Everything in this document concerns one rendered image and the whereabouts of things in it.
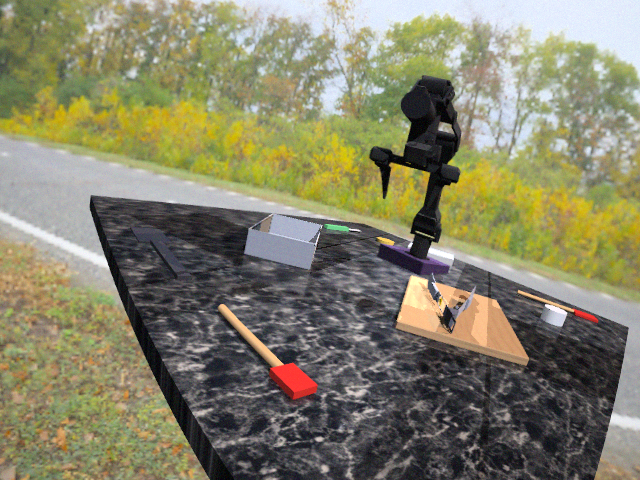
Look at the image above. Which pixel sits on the green and white flat bar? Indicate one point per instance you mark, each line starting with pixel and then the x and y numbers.
pixel 336 227

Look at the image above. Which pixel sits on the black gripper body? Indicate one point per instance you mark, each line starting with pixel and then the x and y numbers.
pixel 447 172

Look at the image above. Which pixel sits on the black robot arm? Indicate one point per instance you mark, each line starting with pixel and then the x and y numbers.
pixel 428 103

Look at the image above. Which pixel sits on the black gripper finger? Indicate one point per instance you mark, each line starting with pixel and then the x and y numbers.
pixel 440 183
pixel 385 171

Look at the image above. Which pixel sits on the white short cylinder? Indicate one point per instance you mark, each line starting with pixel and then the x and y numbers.
pixel 553 315

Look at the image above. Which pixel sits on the light wooden board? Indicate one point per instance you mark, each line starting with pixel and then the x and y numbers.
pixel 481 328

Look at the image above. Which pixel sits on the white flat box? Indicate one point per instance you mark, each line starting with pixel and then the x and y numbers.
pixel 443 257

